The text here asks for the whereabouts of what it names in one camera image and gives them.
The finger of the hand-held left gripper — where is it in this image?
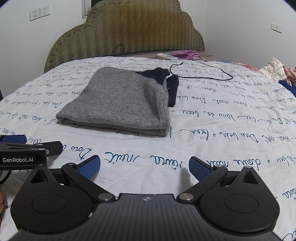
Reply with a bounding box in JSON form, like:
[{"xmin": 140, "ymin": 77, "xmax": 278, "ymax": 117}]
[
  {"xmin": 42, "ymin": 141, "xmax": 63, "ymax": 156},
  {"xmin": 0, "ymin": 134, "xmax": 27, "ymax": 144}
]

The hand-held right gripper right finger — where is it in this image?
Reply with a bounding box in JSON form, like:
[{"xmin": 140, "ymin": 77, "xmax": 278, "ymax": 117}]
[{"xmin": 176, "ymin": 156, "xmax": 261, "ymax": 203}]

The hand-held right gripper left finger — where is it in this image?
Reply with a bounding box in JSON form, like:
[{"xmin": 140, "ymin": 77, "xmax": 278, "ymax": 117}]
[{"xmin": 27, "ymin": 155, "xmax": 116, "ymax": 203}]

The grey and navy knit sweater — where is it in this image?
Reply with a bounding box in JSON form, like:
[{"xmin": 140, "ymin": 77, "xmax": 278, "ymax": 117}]
[{"xmin": 56, "ymin": 67, "xmax": 179, "ymax": 137}]

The white script-printed blanket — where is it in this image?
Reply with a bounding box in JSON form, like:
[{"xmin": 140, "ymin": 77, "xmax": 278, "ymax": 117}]
[{"xmin": 0, "ymin": 56, "xmax": 296, "ymax": 241}]

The purple cloth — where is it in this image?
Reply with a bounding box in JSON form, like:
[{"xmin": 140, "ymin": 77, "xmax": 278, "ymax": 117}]
[{"xmin": 172, "ymin": 49, "xmax": 207, "ymax": 61}]

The white power strip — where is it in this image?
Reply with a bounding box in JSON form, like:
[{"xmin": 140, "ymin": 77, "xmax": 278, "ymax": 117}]
[{"xmin": 157, "ymin": 53, "xmax": 179, "ymax": 60}]

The blue cloth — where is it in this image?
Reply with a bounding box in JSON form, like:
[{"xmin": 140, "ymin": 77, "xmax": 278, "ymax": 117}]
[{"xmin": 279, "ymin": 80, "xmax": 296, "ymax": 96}]

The cream quilted cloth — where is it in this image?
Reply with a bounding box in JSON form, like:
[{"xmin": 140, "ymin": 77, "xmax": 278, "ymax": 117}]
[{"xmin": 258, "ymin": 58, "xmax": 287, "ymax": 80}]

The pink cloth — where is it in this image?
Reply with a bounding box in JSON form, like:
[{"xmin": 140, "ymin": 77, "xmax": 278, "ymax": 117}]
[{"xmin": 283, "ymin": 66, "xmax": 296, "ymax": 81}]

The olive padded headboard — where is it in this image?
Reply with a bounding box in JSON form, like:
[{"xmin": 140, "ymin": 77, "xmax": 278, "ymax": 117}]
[{"xmin": 44, "ymin": 0, "xmax": 206, "ymax": 74}]

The black looped cable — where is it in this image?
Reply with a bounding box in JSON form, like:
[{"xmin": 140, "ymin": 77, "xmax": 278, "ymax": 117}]
[{"xmin": 169, "ymin": 61, "xmax": 234, "ymax": 81}]

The thin black charging cable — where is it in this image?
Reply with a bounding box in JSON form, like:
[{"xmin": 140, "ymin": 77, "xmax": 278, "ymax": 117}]
[{"xmin": 111, "ymin": 44, "xmax": 127, "ymax": 57}]

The window frame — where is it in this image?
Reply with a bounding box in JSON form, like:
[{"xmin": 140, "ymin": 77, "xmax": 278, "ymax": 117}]
[{"xmin": 82, "ymin": 0, "xmax": 93, "ymax": 18}]

